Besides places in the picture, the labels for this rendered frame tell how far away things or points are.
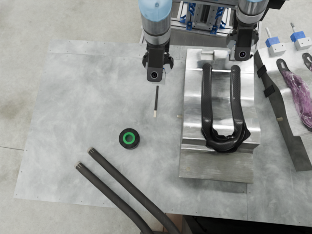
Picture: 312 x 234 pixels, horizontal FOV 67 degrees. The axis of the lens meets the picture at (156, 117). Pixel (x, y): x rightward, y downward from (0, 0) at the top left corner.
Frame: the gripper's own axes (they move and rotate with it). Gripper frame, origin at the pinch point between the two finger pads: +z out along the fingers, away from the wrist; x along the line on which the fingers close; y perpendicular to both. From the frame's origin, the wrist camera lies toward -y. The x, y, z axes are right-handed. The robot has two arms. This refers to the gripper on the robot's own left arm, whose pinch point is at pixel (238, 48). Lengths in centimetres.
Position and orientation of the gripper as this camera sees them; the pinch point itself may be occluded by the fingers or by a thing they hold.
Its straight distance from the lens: 96.1
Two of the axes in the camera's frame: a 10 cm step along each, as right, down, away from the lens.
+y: 0.7, -9.9, 1.3
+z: 1.9, 1.4, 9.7
